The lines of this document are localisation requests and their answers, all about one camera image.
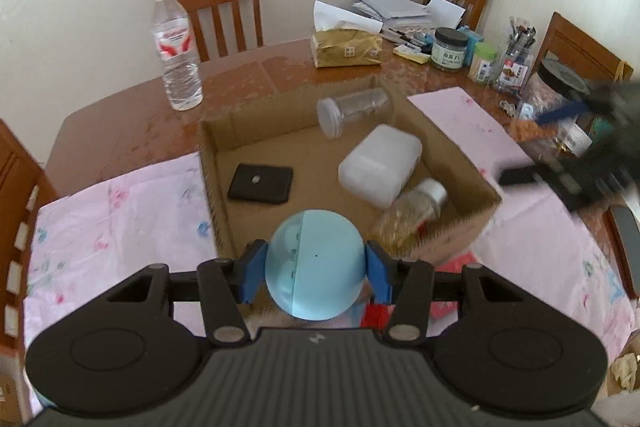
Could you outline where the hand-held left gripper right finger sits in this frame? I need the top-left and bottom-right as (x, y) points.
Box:
(365, 241), (531, 348)

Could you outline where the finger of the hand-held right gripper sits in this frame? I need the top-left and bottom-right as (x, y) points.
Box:
(536, 101), (592, 126)
(497, 163), (553, 188)

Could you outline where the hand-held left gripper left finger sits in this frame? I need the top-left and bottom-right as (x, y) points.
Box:
(105, 239), (268, 348)

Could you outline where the light blue round plastic case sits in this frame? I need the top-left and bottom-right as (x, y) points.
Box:
(264, 209), (368, 322)

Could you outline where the amber pill bottle silver cap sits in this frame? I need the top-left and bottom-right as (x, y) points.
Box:
(372, 178), (447, 253)

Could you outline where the black square pad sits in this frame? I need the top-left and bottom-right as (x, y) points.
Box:
(227, 163), (295, 204)

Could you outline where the white translucent plastic container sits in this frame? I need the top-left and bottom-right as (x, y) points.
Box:
(338, 124), (422, 210)

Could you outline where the cardboard box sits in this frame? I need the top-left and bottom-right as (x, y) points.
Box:
(198, 74), (503, 268)

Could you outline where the clear plastic jar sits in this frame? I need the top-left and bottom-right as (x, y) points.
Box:
(316, 88), (392, 139)

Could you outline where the large clear jar black lid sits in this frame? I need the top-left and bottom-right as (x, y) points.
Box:
(515, 58), (593, 158)

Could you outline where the red toy train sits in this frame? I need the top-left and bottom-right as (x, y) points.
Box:
(361, 302), (396, 330)

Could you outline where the clear pen holder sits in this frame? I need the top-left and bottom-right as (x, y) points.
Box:
(492, 17), (536, 92)

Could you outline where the small red box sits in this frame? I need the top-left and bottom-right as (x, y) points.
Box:
(430, 252), (482, 318)

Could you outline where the black smartphone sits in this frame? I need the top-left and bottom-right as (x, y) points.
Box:
(605, 206), (640, 299)

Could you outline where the small green-lidded jar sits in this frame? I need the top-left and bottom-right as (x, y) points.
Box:
(467, 42), (498, 82)

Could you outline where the teal box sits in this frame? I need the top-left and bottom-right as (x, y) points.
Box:
(457, 28), (485, 58)

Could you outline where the glass jar with black lid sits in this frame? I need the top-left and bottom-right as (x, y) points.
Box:
(431, 27), (469, 71)

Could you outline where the pink floral cloth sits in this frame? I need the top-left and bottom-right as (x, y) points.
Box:
(22, 87), (640, 423)

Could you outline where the white envelope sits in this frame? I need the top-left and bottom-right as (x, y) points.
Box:
(424, 0), (466, 28)

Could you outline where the yellow white small packet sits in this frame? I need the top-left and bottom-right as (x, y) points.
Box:
(393, 44), (431, 65)

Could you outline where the stack of grey papers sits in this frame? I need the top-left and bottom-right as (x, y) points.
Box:
(352, 0), (431, 28)

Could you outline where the crumpled white paper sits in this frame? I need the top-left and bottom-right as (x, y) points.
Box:
(612, 352), (640, 393)

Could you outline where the gold tissue pack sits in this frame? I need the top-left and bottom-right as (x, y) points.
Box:
(311, 0), (385, 68)

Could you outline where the clear water bottle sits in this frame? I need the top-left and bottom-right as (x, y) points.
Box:
(151, 0), (204, 112)

